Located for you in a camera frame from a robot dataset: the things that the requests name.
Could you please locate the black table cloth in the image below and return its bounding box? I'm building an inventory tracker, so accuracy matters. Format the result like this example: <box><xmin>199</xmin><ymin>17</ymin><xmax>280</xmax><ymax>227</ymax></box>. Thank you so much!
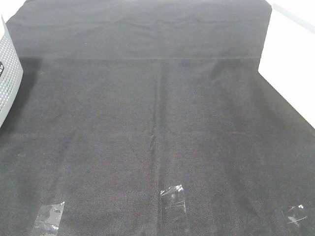
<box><xmin>0</xmin><ymin>0</ymin><xmax>315</xmax><ymax>236</ymax></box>

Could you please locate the middle clear tape piece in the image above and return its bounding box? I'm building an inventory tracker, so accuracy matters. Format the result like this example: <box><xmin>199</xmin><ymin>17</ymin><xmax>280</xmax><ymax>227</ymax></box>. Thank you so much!
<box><xmin>160</xmin><ymin>184</ymin><xmax>187</xmax><ymax>213</ymax></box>

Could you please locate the clear tape piece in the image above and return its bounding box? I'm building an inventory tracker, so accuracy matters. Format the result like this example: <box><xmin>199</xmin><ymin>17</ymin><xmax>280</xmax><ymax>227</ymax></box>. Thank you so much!
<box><xmin>31</xmin><ymin>202</ymin><xmax>65</xmax><ymax>236</ymax></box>
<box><xmin>160</xmin><ymin>184</ymin><xmax>187</xmax><ymax>213</ymax></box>
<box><xmin>281</xmin><ymin>204</ymin><xmax>309</xmax><ymax>229</ymax></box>

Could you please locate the cream slotted storage box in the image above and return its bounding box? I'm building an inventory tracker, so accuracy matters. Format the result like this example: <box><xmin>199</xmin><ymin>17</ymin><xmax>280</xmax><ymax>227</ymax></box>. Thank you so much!
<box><xmin>258</xmin><ymin>0</ymin><xmax>315</xmax><ymax>126</ymax></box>

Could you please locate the left clear tape piece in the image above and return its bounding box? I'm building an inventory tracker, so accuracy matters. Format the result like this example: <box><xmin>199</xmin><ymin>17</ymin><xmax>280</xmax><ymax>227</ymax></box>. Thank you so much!
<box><xmin>31</xmin><ymin>202</ymin><xmax>65</xmax><ymax>236</ymax></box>

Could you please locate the grey perforated basket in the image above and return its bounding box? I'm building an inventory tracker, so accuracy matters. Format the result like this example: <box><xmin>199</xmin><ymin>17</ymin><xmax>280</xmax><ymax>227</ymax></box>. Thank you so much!
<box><xmin>0</xmin><ymin>17</ymin><xmax>23</xmax><ymax>124</ymax></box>

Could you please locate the right clear tape piece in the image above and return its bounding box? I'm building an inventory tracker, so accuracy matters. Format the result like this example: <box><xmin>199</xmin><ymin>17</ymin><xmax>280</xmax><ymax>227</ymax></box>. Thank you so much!
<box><xmin>281</xmin><ymin>204</ymin><xmax>309</xmax><ymax>229</ymax></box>

